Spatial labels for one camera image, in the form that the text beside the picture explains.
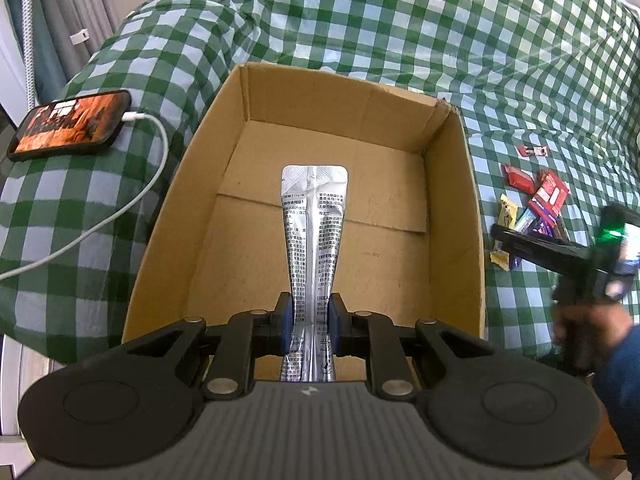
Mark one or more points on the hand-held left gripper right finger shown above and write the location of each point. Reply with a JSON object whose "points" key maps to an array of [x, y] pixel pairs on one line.
{"points": [[334, 322]]}

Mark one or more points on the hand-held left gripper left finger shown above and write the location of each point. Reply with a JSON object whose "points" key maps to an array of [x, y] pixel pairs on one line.
{"points": [[285, 322]]}

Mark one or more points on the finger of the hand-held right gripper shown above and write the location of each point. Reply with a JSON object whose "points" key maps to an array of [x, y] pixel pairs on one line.
{"points": [[545, 252]]}

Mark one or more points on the purple snack packet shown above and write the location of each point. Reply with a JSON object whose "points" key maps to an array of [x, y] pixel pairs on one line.
{"points": [[540, 227]]}

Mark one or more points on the light blue snack packet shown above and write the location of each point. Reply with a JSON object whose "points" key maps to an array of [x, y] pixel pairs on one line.
{"points": [[525, 220]]}

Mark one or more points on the pale yellow candy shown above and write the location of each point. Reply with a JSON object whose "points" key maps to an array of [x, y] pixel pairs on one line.
{"points": [[507, 210]]}

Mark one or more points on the large red snack packet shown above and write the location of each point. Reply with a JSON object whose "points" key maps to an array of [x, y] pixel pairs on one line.
{"points": [[550, 195]]}

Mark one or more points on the cardboard box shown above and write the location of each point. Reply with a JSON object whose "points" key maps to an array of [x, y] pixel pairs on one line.
{"points": [[375, 260]]}

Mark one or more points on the silver foil snack packet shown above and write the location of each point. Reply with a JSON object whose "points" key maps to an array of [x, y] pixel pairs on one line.
{"points": [[312, 220]]}

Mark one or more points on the person's right hand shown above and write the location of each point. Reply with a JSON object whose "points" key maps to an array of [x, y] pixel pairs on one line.
{"points": [[590, 325]]}

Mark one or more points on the yellow twist-wrapped candy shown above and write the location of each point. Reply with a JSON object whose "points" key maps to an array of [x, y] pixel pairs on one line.
{"points": [[500, 259]]}

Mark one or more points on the red candy bar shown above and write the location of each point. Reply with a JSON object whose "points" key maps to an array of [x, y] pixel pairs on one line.
{"points": [[517, 177]]}

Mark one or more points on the small red white candy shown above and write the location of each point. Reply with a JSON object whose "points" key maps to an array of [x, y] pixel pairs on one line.
{"points": [[534, 150]]}

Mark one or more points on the green checked blanket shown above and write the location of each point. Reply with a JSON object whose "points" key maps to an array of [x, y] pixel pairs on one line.
{"points": [[400, 35]]}

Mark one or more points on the black smartphone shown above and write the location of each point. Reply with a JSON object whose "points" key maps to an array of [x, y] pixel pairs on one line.
{"points": [[70, 122]]}

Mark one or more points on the white curtain clip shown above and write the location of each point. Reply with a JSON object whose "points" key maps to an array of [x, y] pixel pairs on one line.
{"points": [[80, 36]]}

